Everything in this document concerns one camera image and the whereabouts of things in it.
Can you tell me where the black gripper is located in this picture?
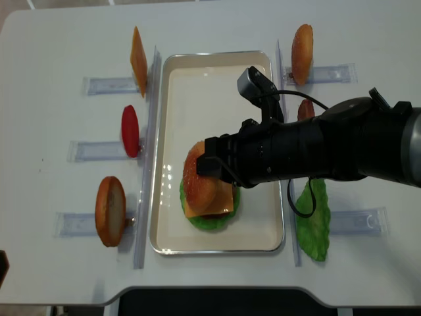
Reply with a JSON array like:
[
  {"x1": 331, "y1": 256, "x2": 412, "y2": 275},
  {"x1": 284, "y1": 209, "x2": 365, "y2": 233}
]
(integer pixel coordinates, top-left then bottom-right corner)
[{"x1": 196, "y1": 119, "x2": 282, "y2": 188}]

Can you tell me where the sesame top bun being placed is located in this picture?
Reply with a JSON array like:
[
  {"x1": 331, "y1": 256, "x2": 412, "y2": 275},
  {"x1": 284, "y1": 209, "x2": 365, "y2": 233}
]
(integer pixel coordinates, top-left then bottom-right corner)
[{"x1": 183, "y1": 141, "x2": 218, "y2": 215}]

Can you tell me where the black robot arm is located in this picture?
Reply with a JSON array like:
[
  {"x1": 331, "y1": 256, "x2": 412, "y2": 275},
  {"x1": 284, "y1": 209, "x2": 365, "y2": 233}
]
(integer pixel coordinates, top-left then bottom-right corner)
[{"x1": 197, "y1": 97, "x2": 420, "y2": 188}]

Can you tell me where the cheese slice on burger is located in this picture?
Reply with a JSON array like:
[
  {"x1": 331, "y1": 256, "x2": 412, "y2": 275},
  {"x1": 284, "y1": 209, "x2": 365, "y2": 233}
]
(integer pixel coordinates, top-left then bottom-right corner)
[{"x1": 184, "y1": 181, "x2": 234, "y2": 219}]

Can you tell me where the lettuce leaf on burger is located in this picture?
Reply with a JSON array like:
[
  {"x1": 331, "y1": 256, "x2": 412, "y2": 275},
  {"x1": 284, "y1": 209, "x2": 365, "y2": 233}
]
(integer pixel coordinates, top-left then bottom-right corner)
[{"x1": 180, "y1": 180, "x2": 241, "y2": 230}]

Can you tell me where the red tomato slice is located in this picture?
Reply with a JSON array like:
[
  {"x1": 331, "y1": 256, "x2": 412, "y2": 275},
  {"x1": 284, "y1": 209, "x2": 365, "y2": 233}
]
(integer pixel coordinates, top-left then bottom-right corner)
[{"x1": 121, "y1": 105, "x2": 140, "y2": 158}]

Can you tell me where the spare brown meat patty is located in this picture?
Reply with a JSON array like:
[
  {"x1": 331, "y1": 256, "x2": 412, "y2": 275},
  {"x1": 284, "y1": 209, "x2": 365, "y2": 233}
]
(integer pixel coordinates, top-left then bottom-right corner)
[{"x1": 297, "y1": 99, "x2": 315, "y2": 121}]

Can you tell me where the spare green lettuce leaf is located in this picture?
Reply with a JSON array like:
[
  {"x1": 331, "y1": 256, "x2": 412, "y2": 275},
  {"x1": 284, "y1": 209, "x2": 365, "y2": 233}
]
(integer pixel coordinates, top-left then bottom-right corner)
[{"x1": 295, "y1": 179, "x2": 331, "y2": 262}]

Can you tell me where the spare standing cheese slice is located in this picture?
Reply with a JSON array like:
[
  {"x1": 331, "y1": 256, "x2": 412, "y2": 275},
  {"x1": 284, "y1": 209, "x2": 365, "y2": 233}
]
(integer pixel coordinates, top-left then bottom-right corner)
[{"x1": 130, "y1": 26, "x2": 148, "y2": 98}]

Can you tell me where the clear holder under tomato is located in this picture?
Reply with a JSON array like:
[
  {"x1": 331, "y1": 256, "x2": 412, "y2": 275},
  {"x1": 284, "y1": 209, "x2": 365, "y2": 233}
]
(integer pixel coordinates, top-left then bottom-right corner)
[{"x1": 67, "y1": 141, "x2": 141, "y2": 163}]

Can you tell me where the clear holder under cheese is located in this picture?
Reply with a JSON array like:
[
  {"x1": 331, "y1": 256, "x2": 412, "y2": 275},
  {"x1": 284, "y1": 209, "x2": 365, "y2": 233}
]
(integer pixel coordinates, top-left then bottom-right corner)
[{"x1": 82, "y1": 77, "x2": 140, "y2": 95}]

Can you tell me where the clear holder under lettuce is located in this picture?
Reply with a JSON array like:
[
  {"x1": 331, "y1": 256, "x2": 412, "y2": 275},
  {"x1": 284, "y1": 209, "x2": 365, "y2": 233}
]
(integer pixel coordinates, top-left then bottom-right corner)
[{"x1": 330, "y1": 207, "x2": 389, "y2": 236}]

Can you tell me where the white rectangular metal tray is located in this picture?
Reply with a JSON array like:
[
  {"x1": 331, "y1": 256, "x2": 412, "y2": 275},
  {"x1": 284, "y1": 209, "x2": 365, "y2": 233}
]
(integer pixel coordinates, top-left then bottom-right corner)
[{"x1": 149, "y1": 51, "x2": 284, "y2": 255}]

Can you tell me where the spare bun slice left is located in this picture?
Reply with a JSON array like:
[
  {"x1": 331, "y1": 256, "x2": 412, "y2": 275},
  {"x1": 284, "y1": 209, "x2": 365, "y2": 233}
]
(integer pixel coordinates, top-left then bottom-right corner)
[{"x1": 95, "y1": 176, "x2": 126, "y2": 247}]

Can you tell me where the spare sesame top bun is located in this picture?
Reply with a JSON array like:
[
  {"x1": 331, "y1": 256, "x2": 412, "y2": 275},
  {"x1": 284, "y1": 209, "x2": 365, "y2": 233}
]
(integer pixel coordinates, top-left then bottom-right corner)
[{"x1": 291, "y1": 24, "x2": 314, "y2": 86}]

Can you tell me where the clear holder under left bun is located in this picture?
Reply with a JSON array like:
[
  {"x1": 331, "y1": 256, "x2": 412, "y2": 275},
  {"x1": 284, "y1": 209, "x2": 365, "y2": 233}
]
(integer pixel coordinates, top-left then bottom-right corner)
[{"x1": 53, "y1": 211, "x2": 137, "y2": 238}]

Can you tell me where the clear holder under buns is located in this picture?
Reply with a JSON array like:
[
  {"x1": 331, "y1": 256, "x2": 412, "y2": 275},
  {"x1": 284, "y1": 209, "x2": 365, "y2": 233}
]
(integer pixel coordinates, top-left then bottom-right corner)
[{"x1": 283, "y1": 63, "x2": 358, "y2": 85}]

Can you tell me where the brown object at edge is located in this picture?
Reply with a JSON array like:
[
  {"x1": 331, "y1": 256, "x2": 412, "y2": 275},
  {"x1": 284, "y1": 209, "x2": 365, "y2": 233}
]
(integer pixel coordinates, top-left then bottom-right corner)
[{"x1": 0, "y1": 250, "x2": 10, "y2": 286}]

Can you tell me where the clear left long rail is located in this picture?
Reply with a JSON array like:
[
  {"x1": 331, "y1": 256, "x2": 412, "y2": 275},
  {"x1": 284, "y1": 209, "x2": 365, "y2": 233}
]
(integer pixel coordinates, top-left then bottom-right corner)
[{"x1": 134, "y1": 48, "x2": 162, "y2": 269}]

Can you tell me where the clear long rail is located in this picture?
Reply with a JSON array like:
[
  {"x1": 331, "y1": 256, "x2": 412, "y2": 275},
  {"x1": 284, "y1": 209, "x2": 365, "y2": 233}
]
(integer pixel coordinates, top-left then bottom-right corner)
[
  {"x1": 134, "y1": 48, "x2": 162, "y2": 269},
  {"x1": 275, "y1": 39, "x2": 303, "y2": 267}
]

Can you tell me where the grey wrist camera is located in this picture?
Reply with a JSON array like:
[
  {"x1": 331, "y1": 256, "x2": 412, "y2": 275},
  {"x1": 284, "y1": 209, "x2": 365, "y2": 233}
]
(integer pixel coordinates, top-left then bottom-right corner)
[{"x1": 237, "y1": 66, "x2": 280, "y2": 108}]

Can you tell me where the clear right long rail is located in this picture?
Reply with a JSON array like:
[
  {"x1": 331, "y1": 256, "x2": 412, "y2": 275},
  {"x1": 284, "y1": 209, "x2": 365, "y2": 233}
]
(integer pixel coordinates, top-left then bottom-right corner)
[{"x1": 275, "y1": 39, "x2": 303, "y2": 267}]

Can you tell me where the black camera cable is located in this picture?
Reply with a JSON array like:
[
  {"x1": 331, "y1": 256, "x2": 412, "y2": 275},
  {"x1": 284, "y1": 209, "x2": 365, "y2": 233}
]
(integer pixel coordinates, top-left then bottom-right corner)
[{"x1": 253, "y1": 90, "x2": 330, "y2": 218}]

